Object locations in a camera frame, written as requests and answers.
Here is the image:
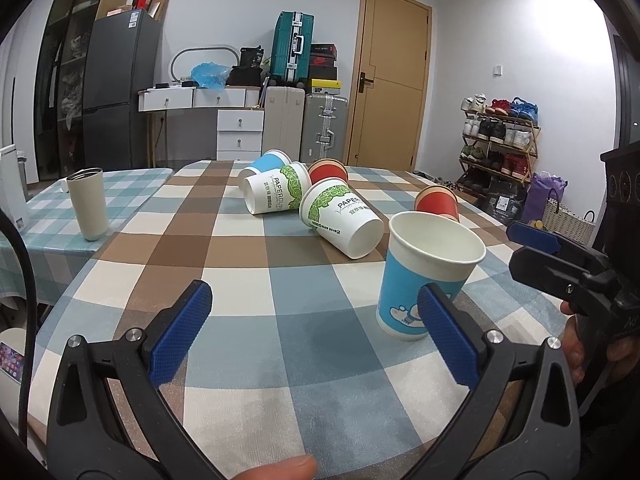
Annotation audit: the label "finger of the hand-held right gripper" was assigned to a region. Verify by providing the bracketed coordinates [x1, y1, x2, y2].
[506, 220, 609, 274]
[509, 247, 607, 317]

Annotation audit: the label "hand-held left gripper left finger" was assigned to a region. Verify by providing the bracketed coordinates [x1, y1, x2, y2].
[45, 280, 226, 480]

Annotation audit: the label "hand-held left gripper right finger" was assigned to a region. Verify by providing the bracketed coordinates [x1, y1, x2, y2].
[404, 283, 584, 480]

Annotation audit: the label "blue paper cup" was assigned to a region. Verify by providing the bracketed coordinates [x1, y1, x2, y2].
[249, 149, 292, 173]
[376, 211, 487, 342]

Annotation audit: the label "red paper cup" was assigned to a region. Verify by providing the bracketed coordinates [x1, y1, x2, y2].
[414, 185, 460, 224]
[307, 159, 349, 186]

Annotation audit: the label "white green-leaf paper cup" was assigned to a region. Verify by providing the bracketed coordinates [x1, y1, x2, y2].
[238, 161, 312, 216]
[299, 178, 385, 260]

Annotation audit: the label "person's right hand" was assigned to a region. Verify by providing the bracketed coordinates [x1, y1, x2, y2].
[560, 300, 640, 389]

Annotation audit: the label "person's left hand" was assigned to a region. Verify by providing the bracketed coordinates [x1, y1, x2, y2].
[232, 454, 319, 480]

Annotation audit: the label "woven basket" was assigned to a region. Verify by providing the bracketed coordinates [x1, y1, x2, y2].
[542, 197, 598, 247]

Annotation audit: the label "purple bag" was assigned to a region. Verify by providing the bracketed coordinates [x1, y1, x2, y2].
[520, 172, 568, 226]

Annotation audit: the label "black cardboard box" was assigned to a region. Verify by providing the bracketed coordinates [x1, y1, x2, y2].
[485, 177, 531, 224]

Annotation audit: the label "wooden shoe rack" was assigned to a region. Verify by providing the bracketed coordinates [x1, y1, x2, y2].
[457, 110, 542, 202]

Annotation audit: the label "shoe rack with shoes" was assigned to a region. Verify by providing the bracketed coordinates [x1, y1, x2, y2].
[459, 94, 540, 191]

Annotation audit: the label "beige steel tumbler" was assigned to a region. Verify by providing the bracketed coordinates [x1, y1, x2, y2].
[66, 167, 110, 242]

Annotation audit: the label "smartphone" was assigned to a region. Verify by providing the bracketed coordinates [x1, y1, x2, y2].
[0, 342, 31, 386]

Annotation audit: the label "wooden door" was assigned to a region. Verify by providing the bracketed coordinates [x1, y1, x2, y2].
[345, 0, 433, 173]

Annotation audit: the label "white drawer desk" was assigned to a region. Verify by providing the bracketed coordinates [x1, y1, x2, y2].
[138, 85, 266, 162]

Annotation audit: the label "white appliance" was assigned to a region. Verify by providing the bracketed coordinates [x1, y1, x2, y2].
[0, 145, 28, 233]

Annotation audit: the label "beige hard suitcase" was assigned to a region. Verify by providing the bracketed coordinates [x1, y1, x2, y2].
[262, 86, 307, 158]

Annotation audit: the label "silver hard suitcase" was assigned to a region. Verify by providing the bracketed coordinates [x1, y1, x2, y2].
[301, 92, 349, 165]

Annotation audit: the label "dark grey refrigerator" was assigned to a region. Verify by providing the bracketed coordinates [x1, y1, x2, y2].
[80, 9, 163, 171]

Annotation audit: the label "blue plastic bag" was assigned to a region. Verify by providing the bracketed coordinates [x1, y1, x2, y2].
[191, 62, 232, 92]

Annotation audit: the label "black bag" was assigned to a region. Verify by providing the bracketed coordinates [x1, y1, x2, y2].
[226, 47, 266, 87]

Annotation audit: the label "black red shoe box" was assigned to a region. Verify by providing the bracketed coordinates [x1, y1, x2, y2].
[307, 43, 339, 81]

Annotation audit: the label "glass door cabinet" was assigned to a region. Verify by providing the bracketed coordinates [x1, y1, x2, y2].
[35, 0, 108, 181]

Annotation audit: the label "teal hard suitcase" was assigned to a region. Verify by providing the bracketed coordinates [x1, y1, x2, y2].
[270, 11, 316, 86]

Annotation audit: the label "cardboard boxes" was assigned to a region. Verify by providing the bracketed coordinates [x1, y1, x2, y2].
[95, 0, 172, 22]

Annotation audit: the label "black cable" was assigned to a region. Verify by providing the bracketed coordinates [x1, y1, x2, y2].
[0, 210, 41, 453]

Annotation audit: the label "oval ring mirror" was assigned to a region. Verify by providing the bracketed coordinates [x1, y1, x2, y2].
[170, 46, 241, 86]

